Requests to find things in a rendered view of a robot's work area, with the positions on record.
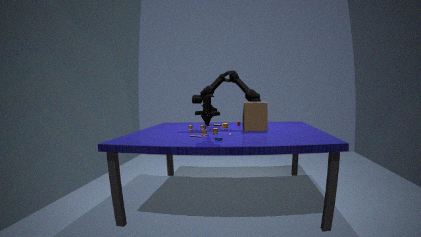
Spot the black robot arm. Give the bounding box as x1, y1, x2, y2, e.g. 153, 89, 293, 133
192, 71, 260, 103

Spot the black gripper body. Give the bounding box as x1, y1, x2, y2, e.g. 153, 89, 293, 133
195, 103, 220, 116

